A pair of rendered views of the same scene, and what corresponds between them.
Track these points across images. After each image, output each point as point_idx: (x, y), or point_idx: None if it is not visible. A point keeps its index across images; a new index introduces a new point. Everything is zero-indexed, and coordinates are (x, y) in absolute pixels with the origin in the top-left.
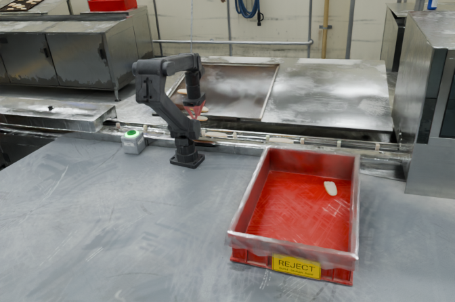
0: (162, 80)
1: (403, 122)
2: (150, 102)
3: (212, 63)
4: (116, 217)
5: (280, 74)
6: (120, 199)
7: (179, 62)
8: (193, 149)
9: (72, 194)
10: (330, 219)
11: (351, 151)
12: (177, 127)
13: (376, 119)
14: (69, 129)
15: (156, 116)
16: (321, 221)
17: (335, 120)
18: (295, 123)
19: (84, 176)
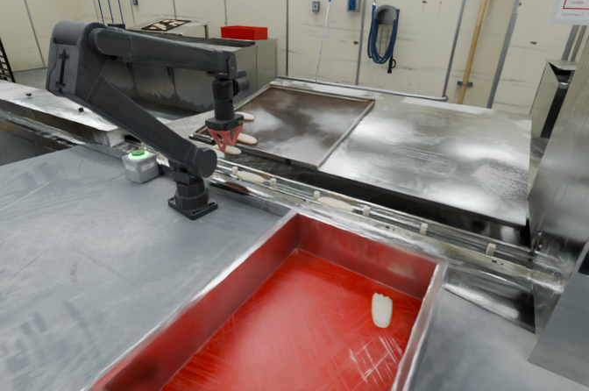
0: (89, 58)
1: (550, 216)
2: (67, 95)
3: (292, 88)
4: (26, 273)
5: (372, 112)
6: (59, 245)
7: (174, 51)
8: (197, 191)
9: (13, 222)
10: (352, 384)
11: (441, 246)
12: (164, 153)
13: (499, 200)
14: (87, 138)
15: (193, 139)
16: (332, 386)
17: (429, 188)
18: (365, 181)
19: (53, 199)
